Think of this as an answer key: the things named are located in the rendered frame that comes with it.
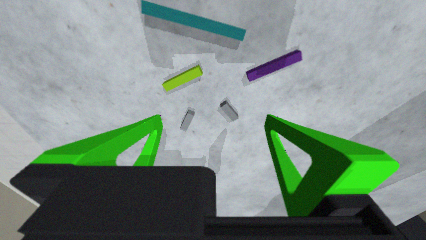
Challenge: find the purple rod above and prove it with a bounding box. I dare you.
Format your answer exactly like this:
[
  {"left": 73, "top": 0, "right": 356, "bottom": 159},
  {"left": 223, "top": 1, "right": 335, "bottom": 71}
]
[{"left": 246, "top": 50, "right": 302, "bottom": 82}]

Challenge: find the lime green bar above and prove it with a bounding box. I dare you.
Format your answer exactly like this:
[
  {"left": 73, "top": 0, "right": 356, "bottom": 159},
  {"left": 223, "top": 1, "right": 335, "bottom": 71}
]
[{"left": 162, "top": 65, "right": 203, "bottom": 91}]

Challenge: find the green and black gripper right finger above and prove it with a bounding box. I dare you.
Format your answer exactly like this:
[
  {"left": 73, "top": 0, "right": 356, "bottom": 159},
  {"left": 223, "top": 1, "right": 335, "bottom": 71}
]
[{"left": 264, "top": 114, "right": 399, "bottom": 216}]

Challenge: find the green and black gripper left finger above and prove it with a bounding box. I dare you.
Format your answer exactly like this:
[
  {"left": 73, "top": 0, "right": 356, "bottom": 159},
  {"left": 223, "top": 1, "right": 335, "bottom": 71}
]
[{"left": 30, "top": 114, "right": 163, "bottom": 166}]

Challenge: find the turquoise rod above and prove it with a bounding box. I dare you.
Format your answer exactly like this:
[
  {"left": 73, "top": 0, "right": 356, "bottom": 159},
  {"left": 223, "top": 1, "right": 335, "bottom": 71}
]
[{"left": 141, "top": 0, "right": 246, "bottom": 41}]

